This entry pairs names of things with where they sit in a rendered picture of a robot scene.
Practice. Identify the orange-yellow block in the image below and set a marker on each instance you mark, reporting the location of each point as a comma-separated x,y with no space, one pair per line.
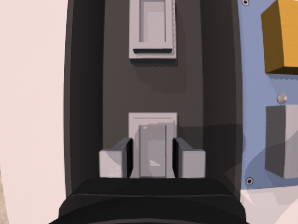
280,37

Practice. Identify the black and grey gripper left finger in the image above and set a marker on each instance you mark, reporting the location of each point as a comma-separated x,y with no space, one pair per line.
118,161

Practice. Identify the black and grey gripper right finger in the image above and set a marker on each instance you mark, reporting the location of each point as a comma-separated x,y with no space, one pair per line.
186,161

